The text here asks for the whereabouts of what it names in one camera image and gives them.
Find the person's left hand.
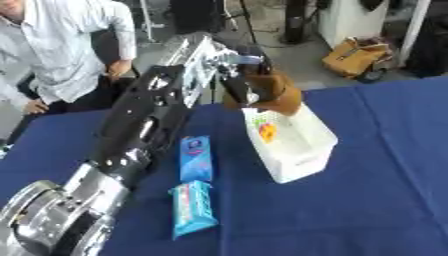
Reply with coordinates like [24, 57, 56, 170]
[106, 59, 135, 80]

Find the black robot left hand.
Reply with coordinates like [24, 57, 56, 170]
[217, 44, 277, 108]

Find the person's right hand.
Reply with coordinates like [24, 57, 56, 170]
[21, 99, 53, 116]

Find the brown soft toy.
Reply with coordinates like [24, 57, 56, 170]
[222, 69, 305, 117]

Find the white plastic box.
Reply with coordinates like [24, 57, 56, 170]
[239, 102, 340, 185]

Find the yellow and orange toy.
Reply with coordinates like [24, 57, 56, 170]
[253, 119, 280, 145]

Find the person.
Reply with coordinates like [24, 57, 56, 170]
[0, 0, 140, 116]

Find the blue tissue packet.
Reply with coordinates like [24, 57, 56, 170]
[176, 134, 216, 183]

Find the tan bag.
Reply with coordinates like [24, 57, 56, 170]
[320, 36, 394, 80]

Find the white cabinet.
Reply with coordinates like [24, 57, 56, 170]
[316, 0, 391, 48]

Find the light blue wet wipes pack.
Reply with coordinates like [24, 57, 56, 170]
[168, 179, 221, 241]

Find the white pole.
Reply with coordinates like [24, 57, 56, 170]
[397, 0, 434, 68]

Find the black bag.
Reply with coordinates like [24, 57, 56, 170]
[404, 15, 448, 79]

